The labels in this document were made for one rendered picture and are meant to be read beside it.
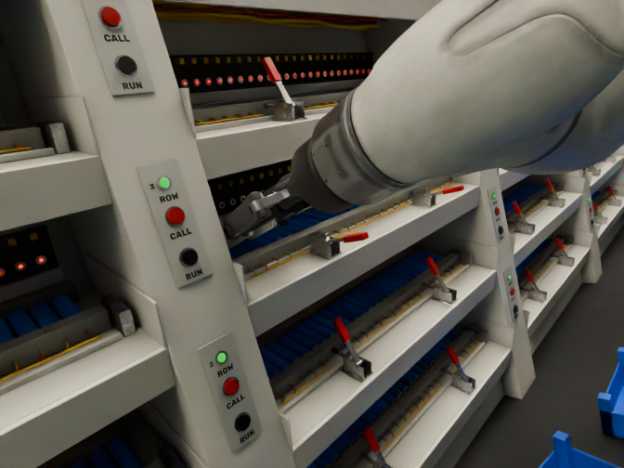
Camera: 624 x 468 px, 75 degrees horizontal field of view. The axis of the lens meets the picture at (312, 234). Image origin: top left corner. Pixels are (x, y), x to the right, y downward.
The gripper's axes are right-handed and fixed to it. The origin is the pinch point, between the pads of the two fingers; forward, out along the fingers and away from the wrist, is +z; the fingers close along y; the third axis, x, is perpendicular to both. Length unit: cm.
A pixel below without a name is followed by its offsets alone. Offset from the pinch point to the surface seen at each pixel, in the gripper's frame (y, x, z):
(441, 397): -30, 43, 10
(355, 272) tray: -12.5, 11.8, -2.0
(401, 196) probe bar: -33.1, 4.3, 0.3
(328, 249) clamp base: -8.4, 7.0, -3.4
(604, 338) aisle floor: -87, 60, 0
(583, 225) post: -124, 37, 6
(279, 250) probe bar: -3.3, 4.4, 0.1
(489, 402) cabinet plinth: -47, 54, 12
